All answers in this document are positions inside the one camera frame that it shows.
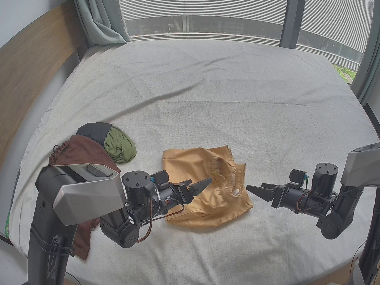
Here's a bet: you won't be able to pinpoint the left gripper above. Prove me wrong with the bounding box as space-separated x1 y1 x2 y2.
157 177 213 209

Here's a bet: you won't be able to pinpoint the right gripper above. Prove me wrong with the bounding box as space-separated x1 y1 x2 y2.
246 182 301 210

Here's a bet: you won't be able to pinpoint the yellow shorts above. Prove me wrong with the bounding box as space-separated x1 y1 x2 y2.
162 147 254 228

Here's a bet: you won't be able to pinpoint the bed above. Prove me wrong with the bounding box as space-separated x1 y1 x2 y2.
0 0 380 285

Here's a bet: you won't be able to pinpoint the green garment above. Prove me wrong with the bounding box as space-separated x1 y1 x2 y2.
104 126 137 163

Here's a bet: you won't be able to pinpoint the brown garment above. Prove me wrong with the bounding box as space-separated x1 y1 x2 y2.
49 135 122 260

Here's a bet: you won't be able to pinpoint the black garment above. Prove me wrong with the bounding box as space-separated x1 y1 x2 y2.
76 123 113 145

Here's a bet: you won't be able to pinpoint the grey-green curtain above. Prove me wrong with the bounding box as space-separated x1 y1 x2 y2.
70 0 132 47
350 0 380 106

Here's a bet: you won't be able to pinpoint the window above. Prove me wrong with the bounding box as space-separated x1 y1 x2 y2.
114 0 376 84

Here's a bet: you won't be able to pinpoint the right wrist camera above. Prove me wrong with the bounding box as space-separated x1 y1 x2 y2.
289 169 306 188

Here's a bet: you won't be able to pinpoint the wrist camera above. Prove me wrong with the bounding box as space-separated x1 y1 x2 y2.
289 169 306 188
151 169 170 186

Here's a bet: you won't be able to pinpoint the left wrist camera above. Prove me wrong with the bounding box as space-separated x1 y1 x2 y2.
151 169 170 186

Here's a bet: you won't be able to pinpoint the black cable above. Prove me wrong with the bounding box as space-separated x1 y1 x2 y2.
63 270 81 285

